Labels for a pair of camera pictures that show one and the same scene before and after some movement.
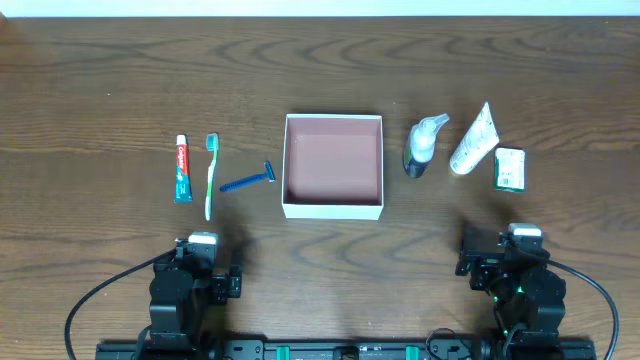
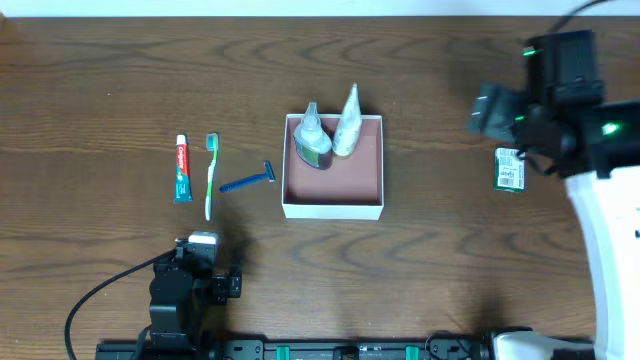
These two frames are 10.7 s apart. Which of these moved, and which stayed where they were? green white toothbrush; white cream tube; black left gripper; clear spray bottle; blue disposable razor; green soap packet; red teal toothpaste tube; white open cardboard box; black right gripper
Moved: black right gripper; white cream tube; clear spray bottle
Stayed: green white toothbrush; white open cardboard box; blue disposable razor; green soap packet; black left gripper; red teal toothpaste tube
